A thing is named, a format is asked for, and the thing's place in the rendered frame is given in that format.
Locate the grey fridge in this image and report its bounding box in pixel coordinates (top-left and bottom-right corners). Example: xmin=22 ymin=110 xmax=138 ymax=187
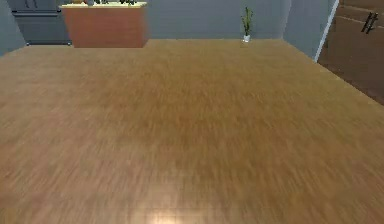
xmin=7 ymin=0 xmax=72 ymax=46

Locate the black door handle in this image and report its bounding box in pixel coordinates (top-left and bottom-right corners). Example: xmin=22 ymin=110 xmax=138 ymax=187
xmin=360 ymin=12 xmax=379 ymax=35

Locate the green plant in white pot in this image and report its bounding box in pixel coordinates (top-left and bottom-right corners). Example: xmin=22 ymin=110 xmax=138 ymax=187
xmin=240 ymin=6 xmax=254 ymax=43

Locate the orange kitchen counter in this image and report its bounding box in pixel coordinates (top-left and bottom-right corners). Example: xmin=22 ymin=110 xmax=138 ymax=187
xmin=59 ymin=1 xmax=149 ymax=49

